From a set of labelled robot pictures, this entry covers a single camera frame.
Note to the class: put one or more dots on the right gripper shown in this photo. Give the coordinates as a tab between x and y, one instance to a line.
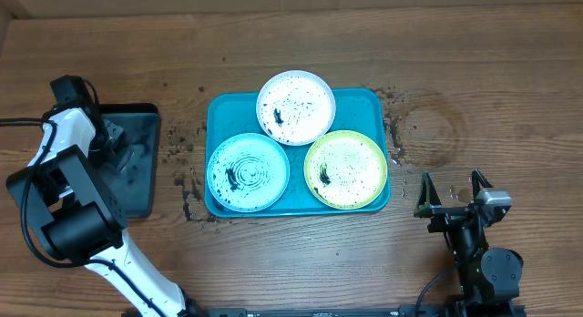
448	216

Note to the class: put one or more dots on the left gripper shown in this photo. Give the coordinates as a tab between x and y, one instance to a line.
117	133

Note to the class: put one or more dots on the light blue plate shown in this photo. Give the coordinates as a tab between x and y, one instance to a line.
248	173

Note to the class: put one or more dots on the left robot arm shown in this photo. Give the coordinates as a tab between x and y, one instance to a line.
94	171

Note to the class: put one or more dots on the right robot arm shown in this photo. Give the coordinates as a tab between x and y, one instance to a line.
489	277

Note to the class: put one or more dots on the black water tray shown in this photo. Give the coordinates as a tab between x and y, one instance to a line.
130	171

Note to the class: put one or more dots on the teal plastic tray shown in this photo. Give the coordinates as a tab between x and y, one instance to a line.
357	109

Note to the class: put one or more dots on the yellow-green rimmed plate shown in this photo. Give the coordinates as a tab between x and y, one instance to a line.
345	170

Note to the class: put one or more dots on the white speckled plate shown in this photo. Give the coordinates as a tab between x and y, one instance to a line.
295	107

